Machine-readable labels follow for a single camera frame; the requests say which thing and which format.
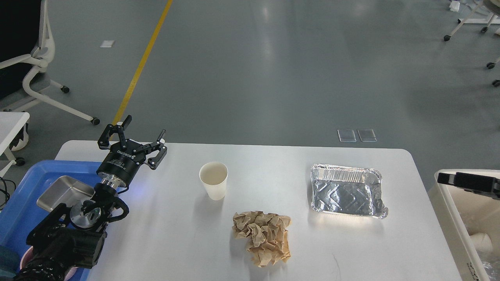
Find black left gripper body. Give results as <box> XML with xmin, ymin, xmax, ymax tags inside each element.
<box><xmin>96</xmin><ymin>144</ymin><xmax>145</xmax><ymax>187</ymax></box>

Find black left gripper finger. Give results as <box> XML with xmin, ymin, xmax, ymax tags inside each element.
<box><xmin>98</xmin><ymin>114</ymin><xmax>133</xmax><ymax>151</ymax></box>
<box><xmin>133</xmin><ymin>129</ymin><xmax>167</xmax><ymax>170</ymax></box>

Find square steel container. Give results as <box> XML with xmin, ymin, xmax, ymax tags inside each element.
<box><xmin>36</xmin><ymin>176</ymin><xmax>95</xmax><ymax>212</ymax></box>

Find pink mug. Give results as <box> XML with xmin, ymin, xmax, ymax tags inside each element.
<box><xmin>20</xmin><ymin>246</ymin><xmax>78</xmax><ymax>281</ymax></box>

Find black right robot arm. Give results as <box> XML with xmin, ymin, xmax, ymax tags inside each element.
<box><xmin>436</xmin><ymin>172</ymin><xmax>500</xmax><ymax>200</ymax></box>

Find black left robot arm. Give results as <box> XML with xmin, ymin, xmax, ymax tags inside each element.
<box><xmin>11</xmin><ymin>115</ymin><xmax>167</xmax><ymax>281</ymax></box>

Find white paper cup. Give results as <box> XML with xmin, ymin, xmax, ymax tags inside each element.
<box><xmin>199</xmin><ymin>162</ymin><xmax>229</xmax><ymax>201</ymax></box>

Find white office chair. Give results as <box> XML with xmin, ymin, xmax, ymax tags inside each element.
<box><xmin>1</xmin><ymin>0</ymin><xmax>100</xmax><ymax>126</ymax></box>

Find blue plastic tray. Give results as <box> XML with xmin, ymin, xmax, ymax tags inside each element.
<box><xmin>0</xmin><ymin>160</ymin><xmax>101</xmax><ymax>256</ymax></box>

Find crumpled brown paper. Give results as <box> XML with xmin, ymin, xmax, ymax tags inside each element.
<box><xmin>232</xmin><ymin>210</ymin><xmax>292</xmax><ymax>267</ymax></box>

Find seated person in black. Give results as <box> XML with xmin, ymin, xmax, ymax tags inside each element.
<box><xmin>0</xmin><ymin>0</ymin><xmax>41</xmax><ymax>98</ymax></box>

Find aluminium foil tray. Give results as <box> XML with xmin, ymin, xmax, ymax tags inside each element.
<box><xmin>310</xmin><ymin>164</ymin><xmax>389</xmax><ymax>219</ymax></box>

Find clear floor plate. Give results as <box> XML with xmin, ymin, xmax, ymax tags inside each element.
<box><xmin>337</xmin><ymin>129</ymin><xmax>357</xmax><ymax>143</ymax></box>
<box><xmin>357</xmin><ymin>129</ymin><xmax>377</xmax><ymax>142</ymax></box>

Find white plastic bin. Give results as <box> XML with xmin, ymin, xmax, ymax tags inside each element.
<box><xmin>427</xmin><ymin>169</ymin><xmax>499</xmax><ymax>281</ymax></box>

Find white cup in bin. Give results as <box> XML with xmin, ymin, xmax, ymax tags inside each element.
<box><xmin>469</xmin><ymin>233</ymin><xmax>493</xmax><ymax>254</ymax></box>

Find black chair caster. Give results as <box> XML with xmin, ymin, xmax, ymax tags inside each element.
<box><xmin>486</xmin><ymin>55</ymin><xmax>500</xmax><ymax>87</ymax></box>

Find black cable bundle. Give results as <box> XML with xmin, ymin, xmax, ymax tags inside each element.
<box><xmin>0</xmin><ymin>177</ymin><xmax>16</xmax><ymax>209</ymax></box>

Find white rolling frame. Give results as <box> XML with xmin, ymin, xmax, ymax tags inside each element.
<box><xmin>443</xmin><ymin>0</ymin><xmax>500</xmax><ymax>42</ymax></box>

